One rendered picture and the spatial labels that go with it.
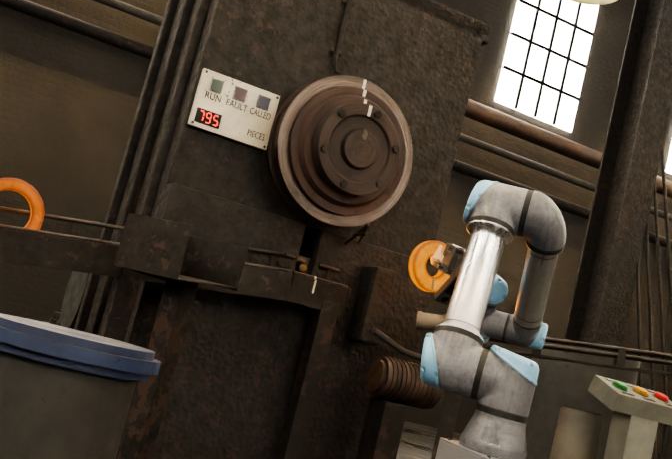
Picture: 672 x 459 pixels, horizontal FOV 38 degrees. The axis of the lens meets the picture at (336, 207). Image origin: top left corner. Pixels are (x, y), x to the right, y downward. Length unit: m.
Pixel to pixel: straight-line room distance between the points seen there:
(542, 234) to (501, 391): 0.42
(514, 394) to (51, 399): 1.03
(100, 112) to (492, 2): 4.56
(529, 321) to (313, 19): 1.23
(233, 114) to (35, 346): 1.53
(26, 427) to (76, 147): 7.38
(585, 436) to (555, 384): 2.64
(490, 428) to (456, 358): 0.17
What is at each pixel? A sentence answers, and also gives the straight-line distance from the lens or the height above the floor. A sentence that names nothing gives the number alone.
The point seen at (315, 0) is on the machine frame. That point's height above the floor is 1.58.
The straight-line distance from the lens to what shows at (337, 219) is 2.97.
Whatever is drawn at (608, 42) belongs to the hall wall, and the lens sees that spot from 12.05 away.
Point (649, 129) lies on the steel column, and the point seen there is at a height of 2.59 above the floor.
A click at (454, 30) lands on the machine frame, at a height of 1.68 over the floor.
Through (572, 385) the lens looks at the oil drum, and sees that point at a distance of 5.38.
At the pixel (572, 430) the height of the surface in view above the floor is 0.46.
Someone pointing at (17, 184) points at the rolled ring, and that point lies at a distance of 2.71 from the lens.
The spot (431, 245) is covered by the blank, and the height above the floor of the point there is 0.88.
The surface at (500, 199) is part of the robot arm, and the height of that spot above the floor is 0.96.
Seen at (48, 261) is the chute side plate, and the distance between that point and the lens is 2.69.
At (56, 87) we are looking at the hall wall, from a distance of 8.99.
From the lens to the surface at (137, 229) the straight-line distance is 2.46.
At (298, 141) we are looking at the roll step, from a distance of 2.91.
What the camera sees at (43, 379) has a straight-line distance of 1.65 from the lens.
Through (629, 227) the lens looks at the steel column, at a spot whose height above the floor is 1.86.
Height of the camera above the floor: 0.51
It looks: 8 degrees up
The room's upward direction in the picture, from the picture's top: 14 degrees clockwise
